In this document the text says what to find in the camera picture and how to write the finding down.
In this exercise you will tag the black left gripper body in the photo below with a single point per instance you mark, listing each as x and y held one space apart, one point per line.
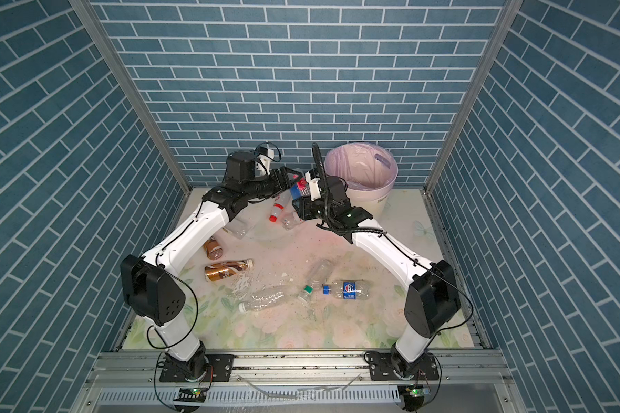
274 187

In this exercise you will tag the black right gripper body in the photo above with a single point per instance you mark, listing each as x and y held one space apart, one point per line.
313 210

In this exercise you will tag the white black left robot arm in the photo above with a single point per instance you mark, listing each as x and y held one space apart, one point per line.
150 282

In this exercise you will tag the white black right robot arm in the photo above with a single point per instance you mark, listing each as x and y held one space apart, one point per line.
432 296

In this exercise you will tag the beige bin pink liner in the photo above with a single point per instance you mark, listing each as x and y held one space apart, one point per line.
370 172

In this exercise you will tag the white bottle red bands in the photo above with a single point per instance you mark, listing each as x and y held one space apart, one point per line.
279 206

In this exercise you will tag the clear bottle green cap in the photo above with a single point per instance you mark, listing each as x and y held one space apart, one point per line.
317 277

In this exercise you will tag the clear Pepsi bottle blue cap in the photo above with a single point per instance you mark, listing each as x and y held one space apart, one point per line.
348 289

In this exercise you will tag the brown Nescafe coffee bottle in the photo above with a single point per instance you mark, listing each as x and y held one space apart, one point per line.
213 249

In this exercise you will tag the clear crushed bottle white cap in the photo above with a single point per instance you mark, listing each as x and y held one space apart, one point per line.
266 298

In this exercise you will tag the amber tea bottle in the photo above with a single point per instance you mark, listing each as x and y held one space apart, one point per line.
226 269

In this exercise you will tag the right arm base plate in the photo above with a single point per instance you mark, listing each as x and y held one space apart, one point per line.
388 366

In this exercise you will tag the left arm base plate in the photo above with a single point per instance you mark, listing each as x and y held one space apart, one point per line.
203 368

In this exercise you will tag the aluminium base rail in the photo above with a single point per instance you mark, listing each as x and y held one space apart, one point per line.
449 380

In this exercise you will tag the aluminium corner post left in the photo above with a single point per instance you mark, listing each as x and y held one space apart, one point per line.
106 48

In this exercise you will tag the aluminium corner post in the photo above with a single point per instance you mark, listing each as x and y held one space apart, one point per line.
485 64
106 48

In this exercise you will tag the aluminium corner post right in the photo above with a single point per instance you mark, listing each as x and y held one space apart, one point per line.
485 64

